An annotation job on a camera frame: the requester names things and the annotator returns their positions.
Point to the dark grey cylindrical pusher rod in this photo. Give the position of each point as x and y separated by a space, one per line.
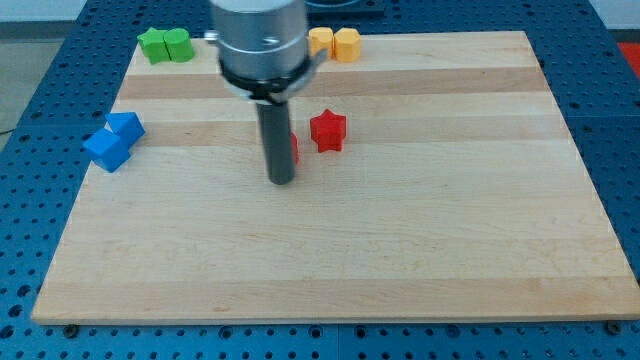
275 130

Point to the red circle block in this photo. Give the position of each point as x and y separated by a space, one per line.
294 147

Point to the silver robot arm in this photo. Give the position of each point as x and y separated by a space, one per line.
264 57

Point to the red star block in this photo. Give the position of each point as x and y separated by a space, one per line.
328 130

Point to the green star block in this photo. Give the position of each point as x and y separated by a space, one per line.
153 45

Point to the yellow heart block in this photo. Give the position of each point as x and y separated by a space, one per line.
321 38

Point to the yellow hexagon block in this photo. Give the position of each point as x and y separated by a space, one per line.
347 45

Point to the green cylinder block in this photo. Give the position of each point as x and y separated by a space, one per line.
178 45

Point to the blue triangle block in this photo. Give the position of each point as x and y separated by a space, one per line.
127 126

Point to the blue cube block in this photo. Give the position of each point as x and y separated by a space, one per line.
107 150

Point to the light wooden board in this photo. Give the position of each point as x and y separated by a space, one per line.
459 196

